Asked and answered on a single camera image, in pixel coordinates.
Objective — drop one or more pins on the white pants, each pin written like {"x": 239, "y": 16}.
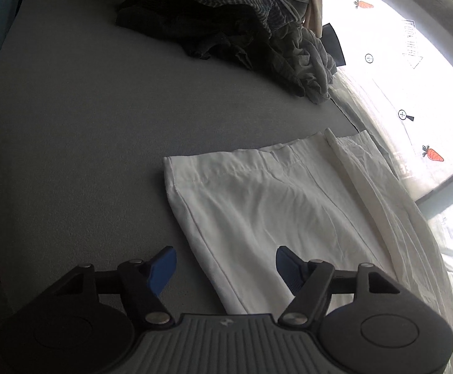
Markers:
{"x": 269, "y": 202}

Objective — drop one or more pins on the grey crumpled garment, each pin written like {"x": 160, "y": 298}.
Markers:
{"x": 312, "y": 66}

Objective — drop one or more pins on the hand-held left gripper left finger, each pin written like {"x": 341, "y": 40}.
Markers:
{"x": 162, "y": 270}

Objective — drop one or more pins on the pile of dark clothes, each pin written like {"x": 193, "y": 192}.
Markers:
{"x": 195, "y": 27}

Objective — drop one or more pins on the beige garment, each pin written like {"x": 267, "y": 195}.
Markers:
{"x": 314, "y": 4}

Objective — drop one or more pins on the printed translucent window sheet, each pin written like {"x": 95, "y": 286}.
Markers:
{"x": 386, "y": 27}

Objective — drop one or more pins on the grey window frame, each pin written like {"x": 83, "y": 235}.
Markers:
{"x": 444, "y": 15}

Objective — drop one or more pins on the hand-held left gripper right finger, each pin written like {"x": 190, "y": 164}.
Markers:
{"x": 288, "y": 268}

